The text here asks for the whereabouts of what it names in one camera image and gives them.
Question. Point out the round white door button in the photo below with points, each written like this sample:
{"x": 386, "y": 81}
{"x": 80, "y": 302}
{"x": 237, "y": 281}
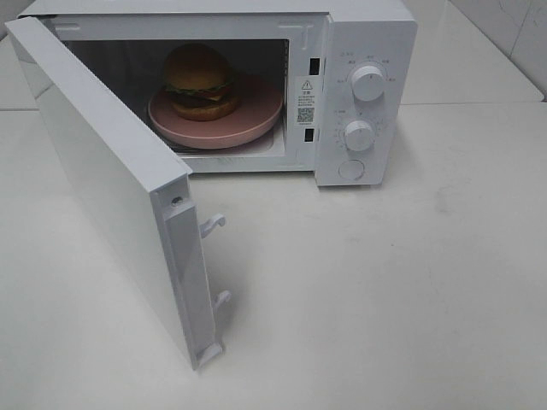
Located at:
{"x": 352, "y": 170}

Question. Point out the upper white power knob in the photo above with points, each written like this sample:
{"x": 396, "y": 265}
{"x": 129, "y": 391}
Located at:
{"x": 368, "y": 82}

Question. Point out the burger with lettuce and patty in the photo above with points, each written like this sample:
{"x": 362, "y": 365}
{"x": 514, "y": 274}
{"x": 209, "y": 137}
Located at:
{"x": 200, "y": 83}

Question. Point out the white microwave door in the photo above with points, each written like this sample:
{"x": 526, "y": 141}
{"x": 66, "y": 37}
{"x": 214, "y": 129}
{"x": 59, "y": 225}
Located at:
{"x": 131, "y": 183}

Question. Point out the white microwave oven body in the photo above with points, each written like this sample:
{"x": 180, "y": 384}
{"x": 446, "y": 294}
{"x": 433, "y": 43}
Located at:
{"x": 125, "y": 44}

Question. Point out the white warning label sticker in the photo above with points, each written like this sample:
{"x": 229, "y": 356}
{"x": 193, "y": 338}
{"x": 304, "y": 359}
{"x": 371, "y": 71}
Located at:
{"x": 305, "y": 100}

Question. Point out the pink round plate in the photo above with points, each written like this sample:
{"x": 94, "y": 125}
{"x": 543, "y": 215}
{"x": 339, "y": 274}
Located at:
{"x": 258, "y": 111}

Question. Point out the lower white timer knob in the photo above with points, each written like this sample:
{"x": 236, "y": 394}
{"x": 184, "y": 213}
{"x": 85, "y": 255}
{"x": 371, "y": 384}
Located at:
{"x": 358, "y": 136}

